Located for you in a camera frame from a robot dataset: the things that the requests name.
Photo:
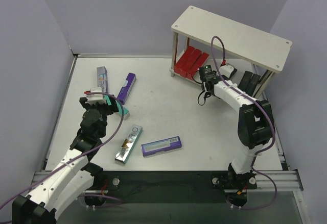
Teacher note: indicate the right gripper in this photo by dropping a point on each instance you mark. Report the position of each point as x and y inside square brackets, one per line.
[207, 73]

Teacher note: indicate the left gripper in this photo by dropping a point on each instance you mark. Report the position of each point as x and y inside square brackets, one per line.
[102, 105]

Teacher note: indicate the red toothpaste box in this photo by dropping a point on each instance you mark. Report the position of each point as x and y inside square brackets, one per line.
[189, 62]
[198, 61]
[181, 63]

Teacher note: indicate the teal toothpaste box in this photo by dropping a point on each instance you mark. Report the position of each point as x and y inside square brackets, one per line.
[122, 110]

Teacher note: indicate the purple toothpaste box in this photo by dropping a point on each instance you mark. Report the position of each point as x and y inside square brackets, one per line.
[164, 145]
[126, 88]

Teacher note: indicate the silver Rio box bottom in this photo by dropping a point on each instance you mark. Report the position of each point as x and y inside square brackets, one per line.
[130, 141]

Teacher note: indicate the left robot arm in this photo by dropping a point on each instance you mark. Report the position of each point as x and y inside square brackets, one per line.
[49, 197]

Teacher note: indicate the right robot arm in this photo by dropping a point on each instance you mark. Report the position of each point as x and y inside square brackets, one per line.
[255, 121]

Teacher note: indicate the white two-tier shelf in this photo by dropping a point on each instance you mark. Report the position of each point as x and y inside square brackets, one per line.
[238, 40]

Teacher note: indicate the silver Rio box top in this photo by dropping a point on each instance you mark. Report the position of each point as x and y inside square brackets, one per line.
[102, 78]

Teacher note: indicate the purple toothpaste box flat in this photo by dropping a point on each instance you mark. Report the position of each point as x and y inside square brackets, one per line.
[164, 145]

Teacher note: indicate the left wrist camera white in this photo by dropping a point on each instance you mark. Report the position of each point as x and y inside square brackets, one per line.
[95, 95]

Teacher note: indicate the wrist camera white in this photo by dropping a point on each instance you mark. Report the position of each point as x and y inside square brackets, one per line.
[225, 70]
[95, 95]

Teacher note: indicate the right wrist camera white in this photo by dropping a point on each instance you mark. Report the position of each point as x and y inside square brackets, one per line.
[225, 70]

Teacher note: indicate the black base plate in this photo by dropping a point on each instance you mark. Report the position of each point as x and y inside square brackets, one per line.
[167, 187]

